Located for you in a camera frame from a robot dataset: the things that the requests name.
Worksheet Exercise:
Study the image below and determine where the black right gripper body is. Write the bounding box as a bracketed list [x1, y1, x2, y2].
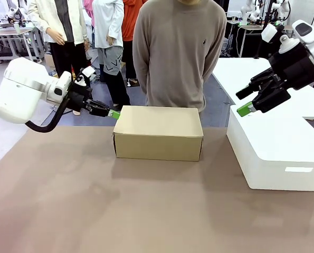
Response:
[269, 42, 314, 90]

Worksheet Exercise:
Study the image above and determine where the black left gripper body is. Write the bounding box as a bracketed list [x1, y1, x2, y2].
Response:
[66, 76, 94, 113]

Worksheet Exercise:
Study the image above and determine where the brown cardboard shoe box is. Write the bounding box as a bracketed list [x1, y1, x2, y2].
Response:
[112, 105, 205, 162]

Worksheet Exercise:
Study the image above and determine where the small background cardboard box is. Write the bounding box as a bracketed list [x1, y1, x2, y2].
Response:
[44, 53, 56, 68]

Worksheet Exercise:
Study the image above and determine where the white table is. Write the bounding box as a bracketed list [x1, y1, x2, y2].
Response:
[211, 57, 314, 121]

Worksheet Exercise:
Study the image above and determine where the white plastic bin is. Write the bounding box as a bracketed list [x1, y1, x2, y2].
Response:
[226, 104, 314, 192]

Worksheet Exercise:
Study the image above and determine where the background workbench light top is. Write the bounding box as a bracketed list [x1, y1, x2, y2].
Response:
[237, 24, 294, 58]

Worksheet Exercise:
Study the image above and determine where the person in beige sweater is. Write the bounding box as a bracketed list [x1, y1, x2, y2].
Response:
[132, 0, 227, 113]

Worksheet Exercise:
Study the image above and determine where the pink garment mannequin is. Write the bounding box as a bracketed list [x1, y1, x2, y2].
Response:
[83, 0, 95, 27]

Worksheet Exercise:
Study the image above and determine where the grey background table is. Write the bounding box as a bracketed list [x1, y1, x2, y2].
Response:
[0, 26, 45, 63]

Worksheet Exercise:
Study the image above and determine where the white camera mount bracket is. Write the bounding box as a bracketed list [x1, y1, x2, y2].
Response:
[279, 35, 300, 53]

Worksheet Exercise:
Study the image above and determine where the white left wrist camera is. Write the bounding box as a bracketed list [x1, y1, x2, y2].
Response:
[82, 66, 96, 79]

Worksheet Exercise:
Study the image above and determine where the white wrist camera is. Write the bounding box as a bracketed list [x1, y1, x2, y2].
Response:
[82, 66, 96, 79]
[261, 23, 280, 43]

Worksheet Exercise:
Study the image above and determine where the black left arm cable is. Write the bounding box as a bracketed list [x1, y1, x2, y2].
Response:
[24, 97, 71, 133]

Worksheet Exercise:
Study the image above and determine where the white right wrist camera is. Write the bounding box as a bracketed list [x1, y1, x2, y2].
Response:
[261, 23, 280, 43]

